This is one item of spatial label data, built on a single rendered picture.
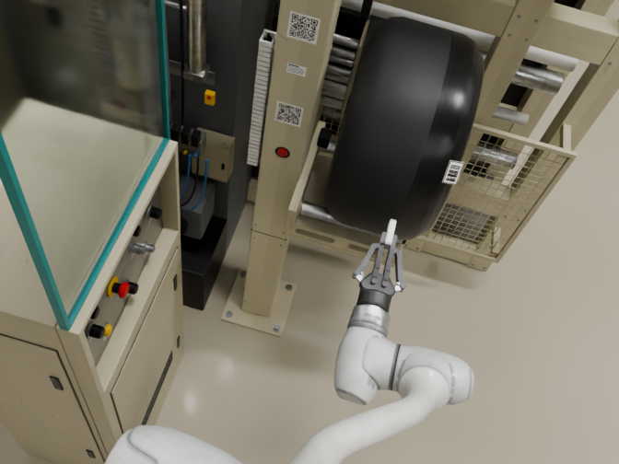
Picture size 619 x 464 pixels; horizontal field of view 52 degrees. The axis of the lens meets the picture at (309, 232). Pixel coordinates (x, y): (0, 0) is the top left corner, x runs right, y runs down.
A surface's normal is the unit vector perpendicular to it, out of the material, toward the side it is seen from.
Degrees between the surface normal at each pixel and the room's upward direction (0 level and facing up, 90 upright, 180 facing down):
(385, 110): 39
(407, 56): 11
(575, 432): 0
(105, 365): 0
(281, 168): 90
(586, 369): 0
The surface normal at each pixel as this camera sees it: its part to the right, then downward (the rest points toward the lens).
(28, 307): 0.15, -0.56
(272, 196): -0.24, 0.78
